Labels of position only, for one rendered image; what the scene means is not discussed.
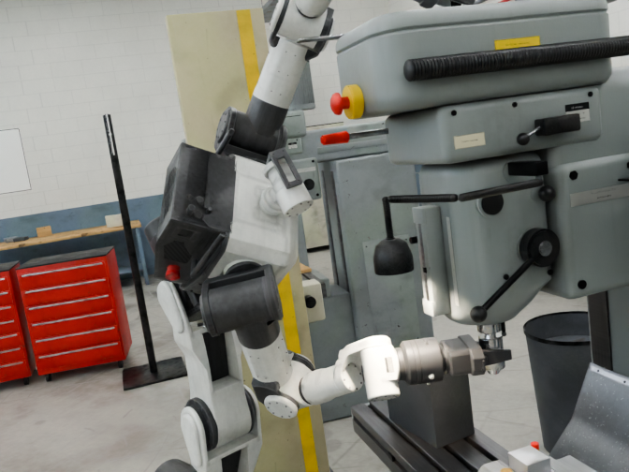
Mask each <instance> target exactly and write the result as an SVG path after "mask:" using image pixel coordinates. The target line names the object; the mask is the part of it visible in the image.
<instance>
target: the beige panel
mask: <svg viewBox="0 0 629 472"><path fill-rule="evenodd" d="M165 20H166V26H167V31H168V42H169V47H170V53H171V59H172V64H173V70H174V75H175V81H176V86H177V92H178V98H179V103H180V109H181V115H182V120H183V131H184V136H185V142H186V144H189V145H192V146H195V147H197V148H200V149H203V150H206V151H210V152H213V153H215V152H216V151H215V149H214V142H215V136H216V130H217V127H218V124H219V121H220V118H221V116H222V114H223V112H224V111H225V110H226V109H227V108H228V107H229V106H230V107H233V108H235V109H236V110H237V111H242V112H245V113H246V112H247V109H248V106H249V103H250V101H251V98H252V95H253V92H254V91H255V88H256V85H257V82H258V80H259V77H260V74H261V71H262V69H263V66H264V64H265V62H266V59H267V56H268V53H269V47H268V40H267V34H266V28H265V22H264V15H263V9H262V8H261V7H260V8H247V9H235V10H223V11H211V12H199V13H186V14H174V15H167V16H166V18H165ZM277 287H278V290H279V294H280V298H281V302H282V307H283V314H284V317H283V318H282V320H278V322H279V325H280V328H281V331H282V335H283V337H284V340H285V346H286V349H288V350H291V351H293V352H295V353H298V354H300V355H303V356H305V357H306V358H308V359H309V360H310V361H311V363H312V364H313V366H314V368H315V362H314V355H313V350H312V343H311V336H310V330H309V323H308V317H307V310H306V304H305V298H304V291H303V284H302V278H301V271H300V260H299V253H298V258H297V261H296V263H295V265H294V266H293V267H292V268H291V270H290V271H289V272H288V273H287V275H286V276H285V277H284V279H283V280H282V281H281V282H280V283H279V285H277ZM241 368H242V376H243V385H246V386H247V387H249V388H250V389H251V390H252V392H253V393H254V394H255V392H254V390H253V387H252V384H251V383H252V379H253V376H252V373H251V371H250V368H249V365H248V363H247V360H246V359H245V356H244V353H243V351H241ZM256 399H257V398H256ZM257 401H258V400H257ZM258 405H259V412H260V422H261V434H262V446H261V450H260V453H259V455H258V458H257V462H256V467H255V469H254V472H333V470H332V469H331V468H330V466H329V458H328V452H327V446H326V439H325V433H324V426H323V420H322V413H321V406H320V405H312V406H307V407H305V408H301V409H299V411H298V414H297V416H296V417H294V418H291V419H283V418H280V417H277V416H275V415H273V414H271V413H270V412H269V410H268V409H267V408H266V407H265V405H263V404H262V403H260V402H259V401H258Z"/></svg>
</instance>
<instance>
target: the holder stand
mask: <svg viewBox="0 0 629 472"><path fill-rule="evenodd" d="M398 383H399V389H400V396H399V397H396V398H393V399H388V414H389V418H390V419H391V420H392V421H394V422H396V423H397V424H399V425H400V426H401V427H403V428H404V429H406V430H407V431H409V432H411V433H412V434H414V435H416V436H418V437H419V438H421V439H422V440H424V441H426V442H427V443H429V444H430V445H432V446H434V447H435V448H437V449H439V448H441V447H443V446H445V445H447V444H450V443H452V442H455V441H457V440H460V439H462V438H465V437H466V436H469V435H473V434H474V433H475V428H474V420H473V411H472V403H471V393H470V385H469V377H468V374H467V375H459V376H451V375H450V374H448V375H446V374H445V373H444V378H443V380H442V381H437V382H431V384H430V385H427V383H424V384H416V385H408V384H407V383H405V382H404V380H400V381H399V382H398Z"/></svg>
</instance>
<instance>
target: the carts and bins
mask: <svg viewBox="0 0 629 472"><path fill-rule="evenodd" d="M523 331H524V334H525V335H526V341H527V347H528V352H529V358H530V364H531V370H532V376H533V382H534V392H535V398H536V403H537V409H538V415H539V421H540V427H541V433H542V438H543V444H544V448H545V449H546V451H547V452H549V453H550V452H551V451H552V449H553V448H554V446H555V444H556V443H557V441H558V440H559V438H560V436H561V435H562V433H563V431H564V430H565V428H566V426H567V425H568V423H569V422H570V420H571V419H572V416H573V414H574V411H575V407H576V404H577V401H578V397H579V394H580V391H581V388H582V385H583V381H584V378H585V376H586V373H587V370H588V367H589V364H590V362H592V354H591V342H590V330H589V318H588V312H585V311H570V312H558V313H551V314H546V315H542V316H539V317H534V318H532V319H530V320H528V321H527V322H525V323H524V325H523Z"/></svg>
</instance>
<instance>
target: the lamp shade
mask: <svg viewBox="0 0 629 472"><path fill-rule="evenodd" d="M373 265H374V272H375V274H377V275H398V274H403V273H410V272H411V271H413V270H414V261H413V254H412V252H411V250H410V248H409V245H408V243H407V242H406V241H404V240H402V239H400V238H395V237H393V238H386V239H384V240H382V241H381V242H380V243H379V244H377V245H376V246H375V249H374V255H373Z"/></svg>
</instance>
